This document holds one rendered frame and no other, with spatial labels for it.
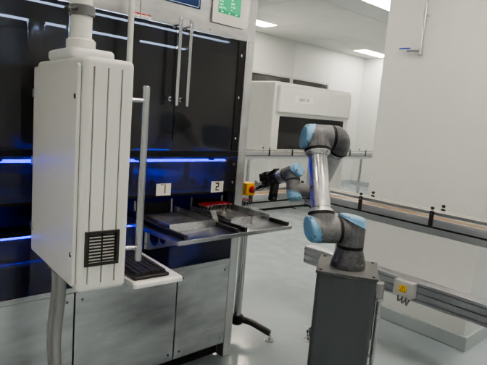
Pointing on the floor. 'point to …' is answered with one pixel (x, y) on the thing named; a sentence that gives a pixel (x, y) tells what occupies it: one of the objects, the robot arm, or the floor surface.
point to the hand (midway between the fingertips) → (255, 190)
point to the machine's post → (239, 174)
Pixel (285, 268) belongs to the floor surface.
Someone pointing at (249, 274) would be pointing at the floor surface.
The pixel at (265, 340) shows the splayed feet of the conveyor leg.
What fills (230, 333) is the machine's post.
